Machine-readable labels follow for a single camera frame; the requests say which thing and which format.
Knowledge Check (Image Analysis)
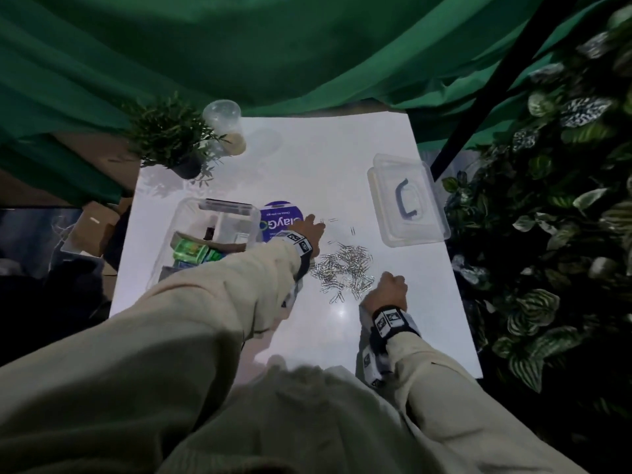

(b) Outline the black metal pole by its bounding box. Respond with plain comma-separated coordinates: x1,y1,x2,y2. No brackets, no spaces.
429,0,583,181

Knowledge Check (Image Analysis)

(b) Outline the left wrist camera with strap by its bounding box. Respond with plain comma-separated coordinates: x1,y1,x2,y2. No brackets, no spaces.
273,230,315,307

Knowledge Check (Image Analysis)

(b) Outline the clear plastic cup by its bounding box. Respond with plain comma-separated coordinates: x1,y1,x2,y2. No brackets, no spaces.
201,99,248,157

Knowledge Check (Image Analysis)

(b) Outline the wrist camera with strap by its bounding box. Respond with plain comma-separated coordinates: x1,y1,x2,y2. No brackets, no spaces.
357,304,422,389
273,230,315,307

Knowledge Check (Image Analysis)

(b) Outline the clear plastic box lid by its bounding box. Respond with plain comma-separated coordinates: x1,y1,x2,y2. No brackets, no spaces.
367,152,452,248

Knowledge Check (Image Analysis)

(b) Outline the person's left hand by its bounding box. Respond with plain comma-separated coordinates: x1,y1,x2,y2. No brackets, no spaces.
300,213,327,258

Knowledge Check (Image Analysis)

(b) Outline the leafy green foliage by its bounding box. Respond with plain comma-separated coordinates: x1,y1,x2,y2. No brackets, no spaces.
440,4,632,435

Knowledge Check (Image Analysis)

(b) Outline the green fabric curtain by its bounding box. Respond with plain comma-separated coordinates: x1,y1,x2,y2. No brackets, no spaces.
0,0,632,205

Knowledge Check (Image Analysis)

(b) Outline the small open cardboard box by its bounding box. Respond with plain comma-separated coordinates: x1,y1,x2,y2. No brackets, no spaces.
61,201,122,258

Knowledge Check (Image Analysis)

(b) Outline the person's right hand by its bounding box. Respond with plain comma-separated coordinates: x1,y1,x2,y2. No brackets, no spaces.
361,270,409,315

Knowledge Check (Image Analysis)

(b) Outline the white table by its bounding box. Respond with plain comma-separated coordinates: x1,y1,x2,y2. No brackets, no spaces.
109,112,484,388

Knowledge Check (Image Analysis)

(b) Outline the clear plastic storage box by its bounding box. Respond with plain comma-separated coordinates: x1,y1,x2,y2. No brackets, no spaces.
147,197,263,293

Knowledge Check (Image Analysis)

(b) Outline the person's beige shirt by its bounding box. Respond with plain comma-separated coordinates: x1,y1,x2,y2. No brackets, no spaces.
157,365,445,474

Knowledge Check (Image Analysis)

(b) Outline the small potted green plant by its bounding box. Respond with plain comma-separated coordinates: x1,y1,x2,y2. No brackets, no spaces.
122,92,232,187

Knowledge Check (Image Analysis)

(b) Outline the person's left forearm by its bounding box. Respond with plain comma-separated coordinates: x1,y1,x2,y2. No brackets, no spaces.
0,239,303,474

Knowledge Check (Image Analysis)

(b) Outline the right wrist camera with strap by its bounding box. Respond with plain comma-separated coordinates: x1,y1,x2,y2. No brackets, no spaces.
357,304,422,389

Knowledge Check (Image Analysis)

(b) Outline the pile of silver paper clips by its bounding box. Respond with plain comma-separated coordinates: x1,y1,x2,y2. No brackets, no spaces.
309,217,377,305

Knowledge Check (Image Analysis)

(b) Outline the blue round card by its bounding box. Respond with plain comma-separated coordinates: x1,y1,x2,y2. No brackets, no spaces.
260,200,303,244

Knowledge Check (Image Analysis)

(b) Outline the person's right forearm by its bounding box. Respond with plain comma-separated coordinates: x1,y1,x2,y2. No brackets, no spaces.
384,330,576,474

